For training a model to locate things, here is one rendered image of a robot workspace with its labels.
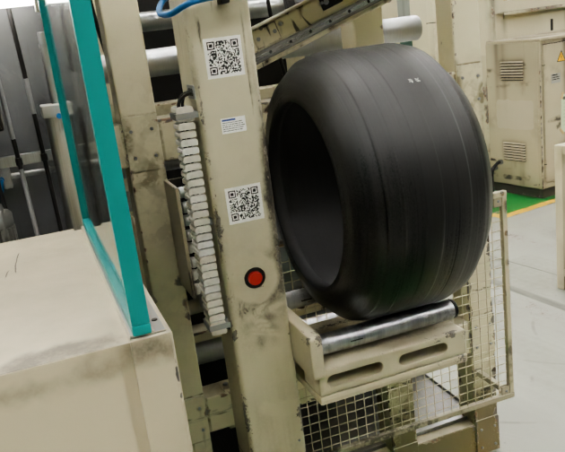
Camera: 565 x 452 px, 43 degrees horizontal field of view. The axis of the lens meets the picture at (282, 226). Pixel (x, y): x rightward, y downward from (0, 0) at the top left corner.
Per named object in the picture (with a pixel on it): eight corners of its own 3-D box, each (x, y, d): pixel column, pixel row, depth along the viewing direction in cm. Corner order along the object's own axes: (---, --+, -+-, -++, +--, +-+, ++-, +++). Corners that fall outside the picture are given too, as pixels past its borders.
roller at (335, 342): (317, 360, 148) (314, 341, 147) (308, 352, 152) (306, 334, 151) (460, 320, 159) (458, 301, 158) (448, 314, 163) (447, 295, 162)
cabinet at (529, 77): (545, 200, 564) (541, 38, 531) (491, 190, 614) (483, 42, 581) (619, 177, 606) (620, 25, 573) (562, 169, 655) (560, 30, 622)
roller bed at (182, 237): (193, 299, 186) (174, 188, 178) (180, 283, 199) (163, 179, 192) (264, 282, 192) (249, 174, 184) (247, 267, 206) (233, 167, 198)
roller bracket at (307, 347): (314, 383, 145) (308, 338, 142) (253, 318, 181) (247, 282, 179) (329, 378, 146) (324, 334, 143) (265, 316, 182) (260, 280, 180)
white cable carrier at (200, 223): (212, 336, 148) (175, 108, 136) (205, 328, 153) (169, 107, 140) (231, 331, 150) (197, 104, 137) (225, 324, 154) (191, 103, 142)
